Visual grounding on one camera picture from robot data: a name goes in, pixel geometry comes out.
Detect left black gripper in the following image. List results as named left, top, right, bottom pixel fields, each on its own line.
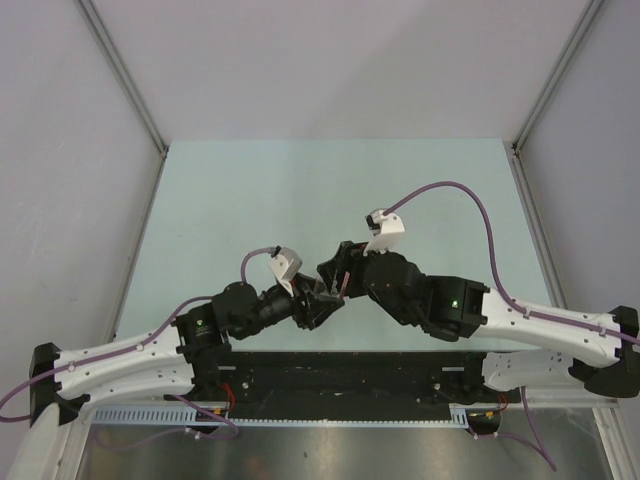
left=233, top=272, right=344, bottom=340

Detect clear pill bottle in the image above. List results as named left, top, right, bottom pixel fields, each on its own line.
left=313, top=274, right=341, bottom=299

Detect white bottle cap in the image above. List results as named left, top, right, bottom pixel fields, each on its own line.
left=339, top=271, right=351, bottom=300

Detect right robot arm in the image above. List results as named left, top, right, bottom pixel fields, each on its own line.
left=317, top=241, right=639, bottom=401

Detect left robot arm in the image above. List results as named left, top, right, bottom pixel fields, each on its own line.
left=29, top=275, right=344, bottom=425

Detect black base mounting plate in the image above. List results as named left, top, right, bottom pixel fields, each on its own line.
left=185, top=351, right=520, bottom=422

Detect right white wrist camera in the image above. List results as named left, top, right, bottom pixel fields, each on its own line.
left=363, top=209, right=405, bottom=255

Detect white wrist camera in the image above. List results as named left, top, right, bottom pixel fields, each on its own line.
left=268, top=246, right=303, bottom=297
left=363, top=209, right=405, bottom=255

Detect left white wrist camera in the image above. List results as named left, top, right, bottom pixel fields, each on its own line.
left=268, top=246, right=303, bottom=297

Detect white slotted cable duct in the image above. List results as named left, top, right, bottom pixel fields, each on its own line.
left=92, top=403, right=474, bottom=429

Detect left aluminium frame post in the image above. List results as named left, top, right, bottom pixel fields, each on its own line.
left=74, top=0, right=169, bottom=157

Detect aluminium frame post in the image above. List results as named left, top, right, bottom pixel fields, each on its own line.
left=74, top=0, right=169, bottom=157
left=511, top=0, right=608, bottom=155

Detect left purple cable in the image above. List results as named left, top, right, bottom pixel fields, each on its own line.
left=0, top=245, right=281, bottom=446

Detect right aluminium frame post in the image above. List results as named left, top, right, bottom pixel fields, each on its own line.
left=511, top=0, right=608, bottom=155

